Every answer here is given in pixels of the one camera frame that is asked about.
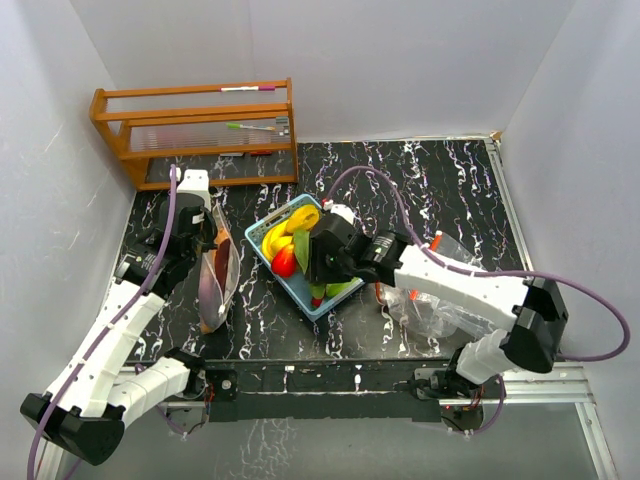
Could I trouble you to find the white dotted zip bag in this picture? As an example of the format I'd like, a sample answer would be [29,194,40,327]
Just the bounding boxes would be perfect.
[197,202,242,335]

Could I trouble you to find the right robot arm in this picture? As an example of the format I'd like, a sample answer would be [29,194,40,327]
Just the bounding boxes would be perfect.
[307,213,568,398]

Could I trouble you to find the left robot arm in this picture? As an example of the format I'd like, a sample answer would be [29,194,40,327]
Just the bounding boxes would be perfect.
[20,191,217,466]

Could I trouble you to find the clear bag orange zipper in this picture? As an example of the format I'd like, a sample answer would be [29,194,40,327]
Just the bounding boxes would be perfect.
[374,230,491,339]

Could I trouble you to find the yellow starfruit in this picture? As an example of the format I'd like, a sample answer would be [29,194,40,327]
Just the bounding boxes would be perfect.
[285,204,320,234]

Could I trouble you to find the light blue plastic basket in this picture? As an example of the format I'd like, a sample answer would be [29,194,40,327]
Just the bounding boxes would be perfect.
[244,194,364,322]

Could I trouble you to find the yellow banana bunch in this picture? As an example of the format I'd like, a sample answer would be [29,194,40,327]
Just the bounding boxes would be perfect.
[261,222,293,263]

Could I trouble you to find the wooden shelf rack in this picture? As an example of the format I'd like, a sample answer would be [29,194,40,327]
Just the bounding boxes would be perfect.
[89,78,299,191]

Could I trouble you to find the green pen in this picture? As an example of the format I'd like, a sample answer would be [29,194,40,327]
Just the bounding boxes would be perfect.
[225,122,276,132]

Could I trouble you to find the pink white pen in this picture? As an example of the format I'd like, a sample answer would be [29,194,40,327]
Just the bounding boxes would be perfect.
[219,85,277,93]

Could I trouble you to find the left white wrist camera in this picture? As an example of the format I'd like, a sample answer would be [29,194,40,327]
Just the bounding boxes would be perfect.
[177,169,210,199]

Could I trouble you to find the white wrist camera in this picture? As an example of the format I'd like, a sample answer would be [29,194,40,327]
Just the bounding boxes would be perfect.
[177,169,210,199]
[323,199,355,226]

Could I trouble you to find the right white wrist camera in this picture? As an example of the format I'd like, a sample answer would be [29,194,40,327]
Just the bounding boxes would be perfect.
[323,199,355,226]

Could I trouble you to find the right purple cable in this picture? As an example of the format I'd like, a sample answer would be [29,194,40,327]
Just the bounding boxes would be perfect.
[324,165,632,437]

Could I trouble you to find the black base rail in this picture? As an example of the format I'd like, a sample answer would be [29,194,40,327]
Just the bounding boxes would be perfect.
[149,357,506,424]

